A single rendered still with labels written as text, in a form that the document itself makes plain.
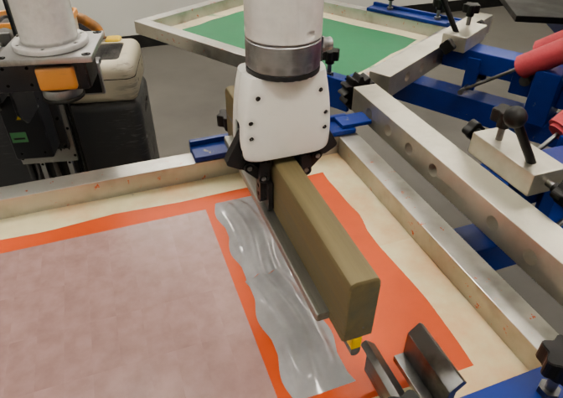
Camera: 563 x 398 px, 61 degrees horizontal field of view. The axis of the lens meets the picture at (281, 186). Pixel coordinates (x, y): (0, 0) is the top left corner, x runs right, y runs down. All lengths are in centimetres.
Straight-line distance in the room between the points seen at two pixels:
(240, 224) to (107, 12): 375
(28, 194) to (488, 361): 68
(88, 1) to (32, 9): 344
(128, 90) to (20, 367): 104
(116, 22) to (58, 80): 348
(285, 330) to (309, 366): 5
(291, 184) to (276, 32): 16
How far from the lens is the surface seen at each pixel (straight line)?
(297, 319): 60
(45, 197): 83
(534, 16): 194
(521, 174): 72
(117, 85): 153
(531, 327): 62
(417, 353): 53
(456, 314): 65
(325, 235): 44
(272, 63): 46
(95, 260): 73
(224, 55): 132
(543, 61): 113
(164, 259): 70
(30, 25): 93
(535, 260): 68
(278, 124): 50
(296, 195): 49
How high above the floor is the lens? 143
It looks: 36 degrees down
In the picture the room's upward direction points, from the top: straight up
